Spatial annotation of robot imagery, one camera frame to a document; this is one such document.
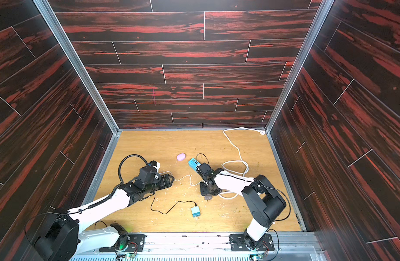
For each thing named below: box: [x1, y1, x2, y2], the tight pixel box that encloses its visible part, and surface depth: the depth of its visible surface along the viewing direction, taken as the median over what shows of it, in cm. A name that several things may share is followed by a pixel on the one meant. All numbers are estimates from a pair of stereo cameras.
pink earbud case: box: [176, 152, 186, 161], surface depth 105 cm
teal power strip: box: [188, 157, 202, 172], surface depth 101 cm
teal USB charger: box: [191, 206, 201, 220], surface depth 83 cm
